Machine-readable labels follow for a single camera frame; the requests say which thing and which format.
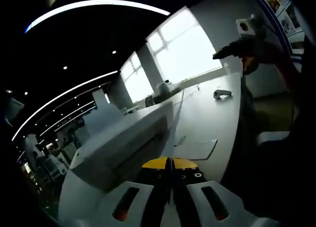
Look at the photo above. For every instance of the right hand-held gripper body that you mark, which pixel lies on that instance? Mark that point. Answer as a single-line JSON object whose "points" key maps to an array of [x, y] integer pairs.
{"points": [[247, 26]]}

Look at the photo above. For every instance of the curved ceiling light strip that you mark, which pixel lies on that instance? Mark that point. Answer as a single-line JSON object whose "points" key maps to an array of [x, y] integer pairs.
{"points": [[74, 90]]}

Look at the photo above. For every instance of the grey office chair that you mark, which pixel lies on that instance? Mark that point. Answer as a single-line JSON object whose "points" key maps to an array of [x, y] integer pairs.
{"points": [[149, 101]]}

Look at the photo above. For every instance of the white paper sheet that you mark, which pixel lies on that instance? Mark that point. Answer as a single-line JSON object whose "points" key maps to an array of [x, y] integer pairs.
{"points": [[173, 140]]}

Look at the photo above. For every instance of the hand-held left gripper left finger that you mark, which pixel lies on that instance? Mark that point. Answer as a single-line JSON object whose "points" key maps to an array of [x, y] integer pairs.
{"points": [[145, 200]]}

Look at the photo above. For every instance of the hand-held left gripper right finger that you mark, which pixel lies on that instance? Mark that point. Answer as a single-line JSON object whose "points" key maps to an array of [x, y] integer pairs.
{"points": [[195, 200]]}

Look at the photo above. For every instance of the ceiling air conditioner unit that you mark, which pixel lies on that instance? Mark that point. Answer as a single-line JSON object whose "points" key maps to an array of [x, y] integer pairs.
{"points": [[15, 109]]}

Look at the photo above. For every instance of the white game controller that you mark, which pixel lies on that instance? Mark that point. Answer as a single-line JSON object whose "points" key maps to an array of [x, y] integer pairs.
{"points": [[218, 93]]}

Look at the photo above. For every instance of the white printer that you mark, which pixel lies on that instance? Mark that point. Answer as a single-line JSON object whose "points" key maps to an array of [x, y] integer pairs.
{"points": [[118, 143]]}

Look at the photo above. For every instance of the narrow window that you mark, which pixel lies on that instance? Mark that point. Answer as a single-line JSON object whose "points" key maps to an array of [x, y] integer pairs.
{"points": [[135, 81]]}

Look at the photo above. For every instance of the large window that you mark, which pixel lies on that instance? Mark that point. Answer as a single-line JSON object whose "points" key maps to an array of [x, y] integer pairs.
{"points": [[182, 47]]}

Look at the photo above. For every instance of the person's black clothing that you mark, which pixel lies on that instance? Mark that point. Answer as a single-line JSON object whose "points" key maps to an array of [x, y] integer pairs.
{"points": [[284, 175]]}

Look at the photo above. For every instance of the long curved ceiling light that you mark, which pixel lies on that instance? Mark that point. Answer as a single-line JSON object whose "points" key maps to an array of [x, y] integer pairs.
{"points": [[98, 2]]}

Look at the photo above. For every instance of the white round appliance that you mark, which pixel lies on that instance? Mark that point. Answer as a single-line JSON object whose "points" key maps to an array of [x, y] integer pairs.
{"points": [[163, 88]]}

